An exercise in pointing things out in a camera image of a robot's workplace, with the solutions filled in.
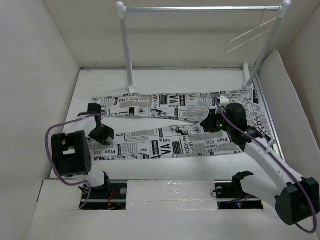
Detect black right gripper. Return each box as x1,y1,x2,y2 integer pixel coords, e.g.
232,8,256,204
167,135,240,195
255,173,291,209
199,107,234,134

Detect newspaper print trousers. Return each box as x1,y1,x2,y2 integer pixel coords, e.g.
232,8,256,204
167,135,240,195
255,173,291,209
88,90,270,160

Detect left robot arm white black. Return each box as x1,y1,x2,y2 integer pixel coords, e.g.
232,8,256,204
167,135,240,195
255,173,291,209
51,103,115,199

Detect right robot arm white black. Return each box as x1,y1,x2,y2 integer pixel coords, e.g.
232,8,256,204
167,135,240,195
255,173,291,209
200,103,320,226

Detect white clothes rack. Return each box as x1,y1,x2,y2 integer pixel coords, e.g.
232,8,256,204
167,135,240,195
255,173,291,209
115,0,292,93

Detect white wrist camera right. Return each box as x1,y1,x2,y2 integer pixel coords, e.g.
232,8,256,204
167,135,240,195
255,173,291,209
216,95,230,107

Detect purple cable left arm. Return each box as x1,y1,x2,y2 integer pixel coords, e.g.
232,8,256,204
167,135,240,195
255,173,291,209
45,112,106,208

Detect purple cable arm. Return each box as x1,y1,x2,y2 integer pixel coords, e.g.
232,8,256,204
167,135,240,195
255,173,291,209
214,93,318,234
45,112,106,208

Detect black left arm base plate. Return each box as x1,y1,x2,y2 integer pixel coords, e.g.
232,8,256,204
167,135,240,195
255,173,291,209
79,180,128,211

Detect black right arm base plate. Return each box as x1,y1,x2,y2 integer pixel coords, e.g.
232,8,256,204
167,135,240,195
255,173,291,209
211,180,264,210

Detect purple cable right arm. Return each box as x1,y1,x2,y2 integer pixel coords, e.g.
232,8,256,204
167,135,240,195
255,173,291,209
214,93,318,234

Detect beige wire clothes hanger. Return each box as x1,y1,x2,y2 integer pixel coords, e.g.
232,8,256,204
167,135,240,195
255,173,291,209
226,12,278,55

